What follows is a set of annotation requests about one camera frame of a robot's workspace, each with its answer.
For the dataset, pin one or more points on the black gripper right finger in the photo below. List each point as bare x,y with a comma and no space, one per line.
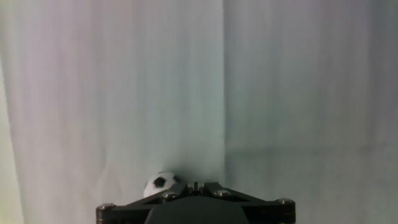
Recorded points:
267,208

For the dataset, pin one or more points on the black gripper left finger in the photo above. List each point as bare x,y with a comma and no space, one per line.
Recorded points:
130,208

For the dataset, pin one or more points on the small black-white soccer ball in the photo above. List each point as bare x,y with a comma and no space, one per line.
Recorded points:
158,183

